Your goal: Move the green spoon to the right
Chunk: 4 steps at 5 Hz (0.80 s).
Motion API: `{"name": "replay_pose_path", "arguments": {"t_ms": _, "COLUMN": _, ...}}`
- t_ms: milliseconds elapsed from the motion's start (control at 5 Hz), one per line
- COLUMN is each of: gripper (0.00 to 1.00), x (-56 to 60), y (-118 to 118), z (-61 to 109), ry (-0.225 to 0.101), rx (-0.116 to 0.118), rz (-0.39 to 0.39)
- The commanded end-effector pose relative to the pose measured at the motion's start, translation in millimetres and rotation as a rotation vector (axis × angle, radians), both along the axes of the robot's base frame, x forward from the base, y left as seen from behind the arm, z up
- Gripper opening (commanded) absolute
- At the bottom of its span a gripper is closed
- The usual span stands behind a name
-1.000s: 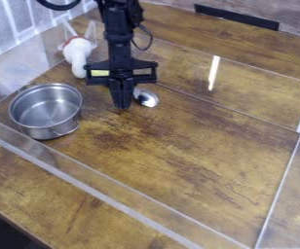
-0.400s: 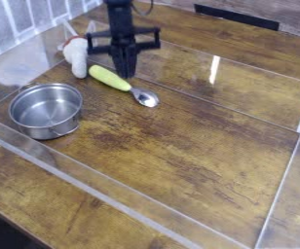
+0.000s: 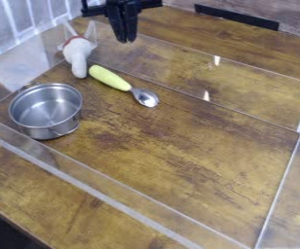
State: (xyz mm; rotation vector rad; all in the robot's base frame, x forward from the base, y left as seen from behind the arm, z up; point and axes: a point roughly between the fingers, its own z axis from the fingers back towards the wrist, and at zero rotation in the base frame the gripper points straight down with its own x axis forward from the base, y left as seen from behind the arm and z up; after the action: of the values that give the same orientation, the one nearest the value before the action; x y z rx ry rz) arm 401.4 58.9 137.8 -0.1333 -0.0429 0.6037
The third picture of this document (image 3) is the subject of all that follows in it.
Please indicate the black bar on table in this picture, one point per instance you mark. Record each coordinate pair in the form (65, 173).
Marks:
(218, 13)

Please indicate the small steel pot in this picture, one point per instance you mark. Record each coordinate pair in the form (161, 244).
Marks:
(46, 110)

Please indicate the clear acrylic barrier wall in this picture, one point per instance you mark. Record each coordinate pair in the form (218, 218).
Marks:
(197, 174)

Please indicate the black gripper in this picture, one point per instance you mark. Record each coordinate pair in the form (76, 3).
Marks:
(122, 13)

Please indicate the white plush mushroom toy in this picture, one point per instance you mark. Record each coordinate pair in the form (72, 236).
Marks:
(77, 50)

